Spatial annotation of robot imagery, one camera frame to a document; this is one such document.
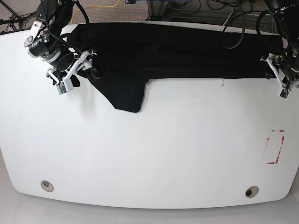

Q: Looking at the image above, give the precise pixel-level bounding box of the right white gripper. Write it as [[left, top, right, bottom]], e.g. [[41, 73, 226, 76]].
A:
[[45, 49, 101, 87]]

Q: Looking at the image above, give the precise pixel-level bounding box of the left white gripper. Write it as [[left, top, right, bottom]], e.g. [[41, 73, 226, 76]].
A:
[[260, 53, 299, 90]]

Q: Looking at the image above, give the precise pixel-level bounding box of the black T-shirt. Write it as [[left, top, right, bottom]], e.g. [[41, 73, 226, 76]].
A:
[[62, 22, 289, 114]]

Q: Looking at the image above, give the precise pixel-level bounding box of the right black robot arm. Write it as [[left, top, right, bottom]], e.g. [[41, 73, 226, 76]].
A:
[[24, 0, 100, 93]]

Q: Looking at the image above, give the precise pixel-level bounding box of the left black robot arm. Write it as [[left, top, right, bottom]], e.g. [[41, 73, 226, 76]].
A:
[[256, 0, 299, 90]]

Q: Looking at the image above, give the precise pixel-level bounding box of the red tape rectangle marker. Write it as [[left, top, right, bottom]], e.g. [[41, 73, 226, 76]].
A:
[[264, 130, 285, 164]]

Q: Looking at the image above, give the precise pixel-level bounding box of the black tripod stand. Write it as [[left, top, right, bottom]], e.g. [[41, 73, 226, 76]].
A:
[[0, 0, 36, 35]]

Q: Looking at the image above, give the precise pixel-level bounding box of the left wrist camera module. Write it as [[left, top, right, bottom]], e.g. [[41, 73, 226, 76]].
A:
[[278, 88, 292, 100]]

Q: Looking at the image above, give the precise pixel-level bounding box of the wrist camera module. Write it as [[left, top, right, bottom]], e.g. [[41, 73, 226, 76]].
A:
[[278, 88, 292, 100], [55, 80, 74, 95]]

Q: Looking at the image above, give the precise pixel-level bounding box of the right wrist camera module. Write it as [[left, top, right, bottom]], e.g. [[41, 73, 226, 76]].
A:
[[55, 80, 74, 95]]

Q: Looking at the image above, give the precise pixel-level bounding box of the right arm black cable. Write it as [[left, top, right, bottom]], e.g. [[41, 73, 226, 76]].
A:
[[59, 0, 92, 53]]

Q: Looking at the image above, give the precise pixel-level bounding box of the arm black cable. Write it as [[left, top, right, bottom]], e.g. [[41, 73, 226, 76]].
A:
[[221, 0, 290, 56], [59, 0, 92, 53]]

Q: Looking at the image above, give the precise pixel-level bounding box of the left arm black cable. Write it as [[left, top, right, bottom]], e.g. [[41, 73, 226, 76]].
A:
[[221, 0, 290, 56]]

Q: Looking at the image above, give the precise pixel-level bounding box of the yellow cable on floor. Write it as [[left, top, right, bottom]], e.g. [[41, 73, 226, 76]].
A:
[[71, 0, 121, 24]]

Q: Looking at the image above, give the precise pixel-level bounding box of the left table cable grommet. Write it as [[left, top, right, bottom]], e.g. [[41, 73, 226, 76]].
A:
[[41, 180, 54, 192]]

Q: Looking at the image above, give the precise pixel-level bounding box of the table cable grommet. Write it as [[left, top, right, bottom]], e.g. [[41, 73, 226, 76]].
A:
[[245, 186, 259, 198], [41, 180, 54, 192]]

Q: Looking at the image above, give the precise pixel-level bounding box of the right table cable grommet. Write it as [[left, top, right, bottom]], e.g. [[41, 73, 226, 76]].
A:
[[245, 186, 259, 198]]

